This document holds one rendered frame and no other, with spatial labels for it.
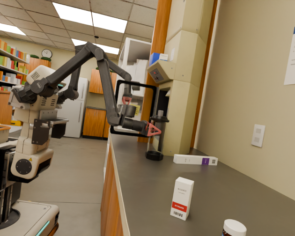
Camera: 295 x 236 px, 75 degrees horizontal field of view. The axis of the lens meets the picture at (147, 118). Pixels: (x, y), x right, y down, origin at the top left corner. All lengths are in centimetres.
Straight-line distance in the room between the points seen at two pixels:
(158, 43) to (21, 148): 121
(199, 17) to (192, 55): 24
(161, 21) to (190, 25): 40
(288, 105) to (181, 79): 56
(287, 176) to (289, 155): 9
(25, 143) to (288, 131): 146
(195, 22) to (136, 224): 115
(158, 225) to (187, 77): 91
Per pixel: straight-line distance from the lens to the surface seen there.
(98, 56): 113
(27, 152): 147
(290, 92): 111
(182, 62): 124
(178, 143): 124
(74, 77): 165
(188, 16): 134
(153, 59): 139
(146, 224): 53
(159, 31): 165
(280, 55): 121
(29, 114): 147
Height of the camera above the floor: 122
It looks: 3 degrees down
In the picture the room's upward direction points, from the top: 9 degrees clockwise
